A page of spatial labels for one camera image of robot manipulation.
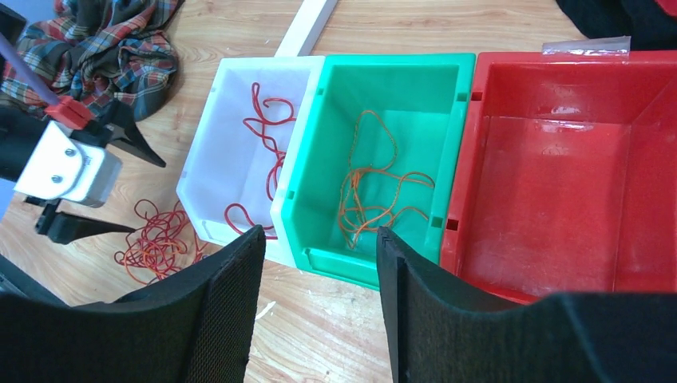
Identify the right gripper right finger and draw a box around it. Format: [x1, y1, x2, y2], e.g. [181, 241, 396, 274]
[377, 227, 676, 382]

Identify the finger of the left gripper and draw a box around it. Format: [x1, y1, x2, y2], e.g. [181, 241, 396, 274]
[71, 99, 166, 168]
[35, 204, 136, 245]

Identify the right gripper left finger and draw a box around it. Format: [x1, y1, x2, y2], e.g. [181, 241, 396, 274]
[1, 226, 266, 382]

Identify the orange cable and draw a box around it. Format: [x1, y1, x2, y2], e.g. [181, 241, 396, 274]
[336, 109, 437, 251]

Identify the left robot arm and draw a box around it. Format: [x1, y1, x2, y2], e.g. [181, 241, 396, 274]
[1, 62, 166, 244]

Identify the plaid shirt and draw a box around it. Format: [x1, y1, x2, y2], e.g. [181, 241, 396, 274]
[16, 0, 183, 120]

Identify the white plastic bin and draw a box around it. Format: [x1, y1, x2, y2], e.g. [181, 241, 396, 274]
[176, 56, 325, 267]

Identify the green plastic bin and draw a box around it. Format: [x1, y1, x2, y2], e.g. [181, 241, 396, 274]
[279, 53, 476, 289]

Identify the red plastic bin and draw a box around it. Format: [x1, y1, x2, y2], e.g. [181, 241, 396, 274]
[440, 50, 676, 303]

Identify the clothes rack pole with base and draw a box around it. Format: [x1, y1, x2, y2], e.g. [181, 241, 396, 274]
[275, 0, 338, 57]

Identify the black t-shirt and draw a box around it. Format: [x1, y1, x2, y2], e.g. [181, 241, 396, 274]
[556, 0, 676, 51]

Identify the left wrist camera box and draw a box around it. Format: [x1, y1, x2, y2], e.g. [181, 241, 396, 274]
[14, 121, 122, 207]

